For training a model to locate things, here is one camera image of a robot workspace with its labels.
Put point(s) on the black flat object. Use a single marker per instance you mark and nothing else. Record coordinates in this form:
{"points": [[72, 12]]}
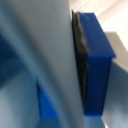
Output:
{"points": [[81, 50]]}

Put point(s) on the bright blue box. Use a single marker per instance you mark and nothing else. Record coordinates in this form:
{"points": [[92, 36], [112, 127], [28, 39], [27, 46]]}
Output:
{"points": [[98, 66]]}

